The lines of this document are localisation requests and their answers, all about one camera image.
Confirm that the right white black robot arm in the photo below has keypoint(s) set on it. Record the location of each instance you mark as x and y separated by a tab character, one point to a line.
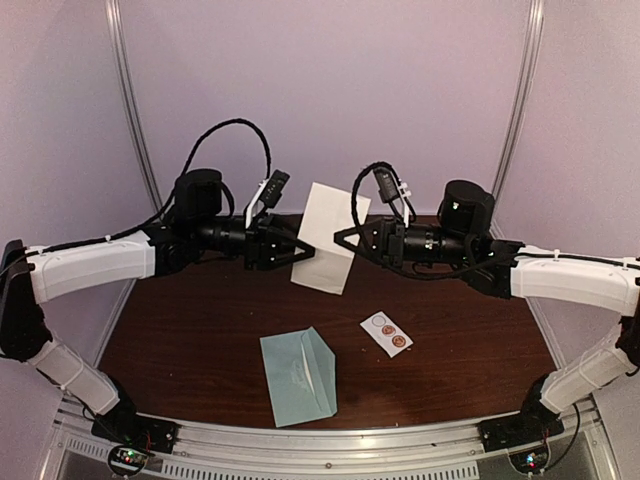
460	246

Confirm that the aluminium frame post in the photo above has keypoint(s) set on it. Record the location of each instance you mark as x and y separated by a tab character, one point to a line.
529	61
131	111

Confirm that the left round circuit board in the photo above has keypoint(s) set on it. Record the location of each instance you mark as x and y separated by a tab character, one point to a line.
127	461

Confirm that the round circuit board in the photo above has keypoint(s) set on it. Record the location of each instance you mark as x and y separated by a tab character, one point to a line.
529	461
127	461

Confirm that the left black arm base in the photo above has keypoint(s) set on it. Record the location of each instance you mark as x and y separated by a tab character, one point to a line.
124	425

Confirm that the left aluminium frame post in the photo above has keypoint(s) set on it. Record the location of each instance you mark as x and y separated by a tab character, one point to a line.
131	111

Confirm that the white paper sheet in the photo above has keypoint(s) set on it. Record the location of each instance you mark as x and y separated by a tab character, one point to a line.
327	211

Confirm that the beige decorated letter paper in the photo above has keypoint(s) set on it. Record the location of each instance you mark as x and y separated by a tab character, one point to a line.
309	367

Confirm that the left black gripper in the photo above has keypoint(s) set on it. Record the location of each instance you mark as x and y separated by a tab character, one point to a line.
262	244

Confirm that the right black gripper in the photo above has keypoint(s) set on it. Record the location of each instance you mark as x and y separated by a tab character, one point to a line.
380	254

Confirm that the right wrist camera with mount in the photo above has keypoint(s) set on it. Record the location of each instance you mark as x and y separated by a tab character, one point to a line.
394	193

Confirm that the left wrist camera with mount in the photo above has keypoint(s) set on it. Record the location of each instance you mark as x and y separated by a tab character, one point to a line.
266	197

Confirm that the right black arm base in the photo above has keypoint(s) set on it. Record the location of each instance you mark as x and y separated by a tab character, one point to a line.
533	423

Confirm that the light blue envelope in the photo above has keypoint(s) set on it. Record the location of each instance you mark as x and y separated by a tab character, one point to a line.
292	402

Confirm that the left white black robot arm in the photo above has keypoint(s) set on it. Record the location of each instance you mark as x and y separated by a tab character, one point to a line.
195	225

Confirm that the right round circuit board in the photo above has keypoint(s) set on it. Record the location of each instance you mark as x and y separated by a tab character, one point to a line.
529	461

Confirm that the right aluminium frame post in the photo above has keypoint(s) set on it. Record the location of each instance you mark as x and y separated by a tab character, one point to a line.
529	61

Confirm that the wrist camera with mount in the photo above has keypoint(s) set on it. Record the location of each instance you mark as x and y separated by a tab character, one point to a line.
266	197
394	193

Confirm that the front aluminium rail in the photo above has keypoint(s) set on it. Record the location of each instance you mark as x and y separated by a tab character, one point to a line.
441	451

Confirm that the white seal sticker sheet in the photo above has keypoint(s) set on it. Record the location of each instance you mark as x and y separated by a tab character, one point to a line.
386	333

